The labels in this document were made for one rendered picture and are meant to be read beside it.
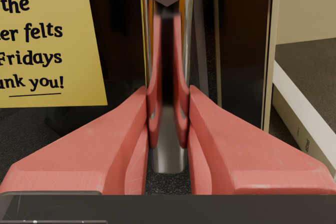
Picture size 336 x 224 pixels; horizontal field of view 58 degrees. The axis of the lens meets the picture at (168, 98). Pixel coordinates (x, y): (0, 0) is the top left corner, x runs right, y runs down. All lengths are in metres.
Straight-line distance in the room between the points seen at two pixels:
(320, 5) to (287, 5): 0.06
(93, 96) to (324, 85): 0.41
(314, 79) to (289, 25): 0.17
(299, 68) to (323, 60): 0.05
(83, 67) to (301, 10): 0.55
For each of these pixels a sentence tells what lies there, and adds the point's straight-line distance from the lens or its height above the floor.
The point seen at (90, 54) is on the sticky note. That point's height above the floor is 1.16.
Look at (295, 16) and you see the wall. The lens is 0.67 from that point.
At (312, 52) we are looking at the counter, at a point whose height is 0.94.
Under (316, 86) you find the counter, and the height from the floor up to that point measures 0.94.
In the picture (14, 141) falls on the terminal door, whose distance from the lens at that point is 0.21.
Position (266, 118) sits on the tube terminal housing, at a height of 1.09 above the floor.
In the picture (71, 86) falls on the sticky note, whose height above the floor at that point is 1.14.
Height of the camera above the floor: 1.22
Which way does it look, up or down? 35 degrees down
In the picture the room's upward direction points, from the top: 9 degrees counter-clockwise
